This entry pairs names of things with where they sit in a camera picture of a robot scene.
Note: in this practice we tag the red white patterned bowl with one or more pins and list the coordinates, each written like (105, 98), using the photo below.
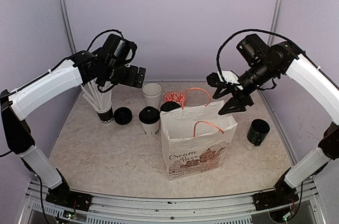
(174, 96)

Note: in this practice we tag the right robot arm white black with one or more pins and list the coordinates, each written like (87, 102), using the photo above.
(269, 56)

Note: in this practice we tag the aluminium front rail frame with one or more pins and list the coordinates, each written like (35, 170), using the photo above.
(236, 208)

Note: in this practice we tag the white paper takeout bag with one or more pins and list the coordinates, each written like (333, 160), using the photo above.
(195, 139)

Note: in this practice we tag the dark green mug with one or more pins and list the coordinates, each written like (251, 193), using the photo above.
(258, 131)

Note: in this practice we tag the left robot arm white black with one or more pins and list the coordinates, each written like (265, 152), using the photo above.
(108, 66)

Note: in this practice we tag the aluminium corner post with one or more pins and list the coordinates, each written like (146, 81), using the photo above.
(67, 25)
(276, 15)

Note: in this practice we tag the left aluminium corner post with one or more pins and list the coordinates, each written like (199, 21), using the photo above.
(67, 25)

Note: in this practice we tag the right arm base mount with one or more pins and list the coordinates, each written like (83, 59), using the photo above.
(275, 198)

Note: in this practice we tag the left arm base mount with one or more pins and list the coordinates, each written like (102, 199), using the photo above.
(63, 196)

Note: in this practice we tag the right aluminium corner post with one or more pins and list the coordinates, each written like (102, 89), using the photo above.
(276, 15)

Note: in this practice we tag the stack of white paper cups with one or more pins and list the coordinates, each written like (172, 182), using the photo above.
(152, 93)

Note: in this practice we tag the white paper cup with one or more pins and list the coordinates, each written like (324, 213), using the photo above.
(167, 107)
(151, 130)

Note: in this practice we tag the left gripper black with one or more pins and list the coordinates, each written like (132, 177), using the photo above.
(131, 80)

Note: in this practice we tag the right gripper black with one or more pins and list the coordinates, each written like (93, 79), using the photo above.
(237, 92)

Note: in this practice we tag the cup holding white straws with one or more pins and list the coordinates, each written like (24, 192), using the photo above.
(100, 99)

